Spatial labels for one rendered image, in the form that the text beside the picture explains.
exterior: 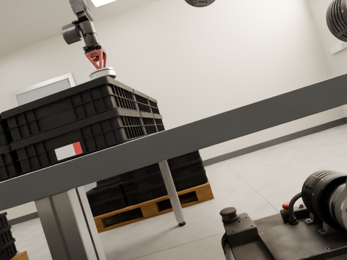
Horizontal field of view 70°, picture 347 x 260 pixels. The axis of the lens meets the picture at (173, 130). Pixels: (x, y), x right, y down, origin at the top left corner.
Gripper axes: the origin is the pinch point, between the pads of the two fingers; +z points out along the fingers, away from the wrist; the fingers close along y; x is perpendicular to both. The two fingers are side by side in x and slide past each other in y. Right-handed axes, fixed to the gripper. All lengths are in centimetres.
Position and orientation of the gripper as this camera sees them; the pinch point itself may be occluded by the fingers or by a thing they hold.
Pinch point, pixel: (101, 69)
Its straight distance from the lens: 107.8
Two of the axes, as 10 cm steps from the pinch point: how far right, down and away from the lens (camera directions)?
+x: 9.5, -3.1, 0.1
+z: 3.1, 9.5, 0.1
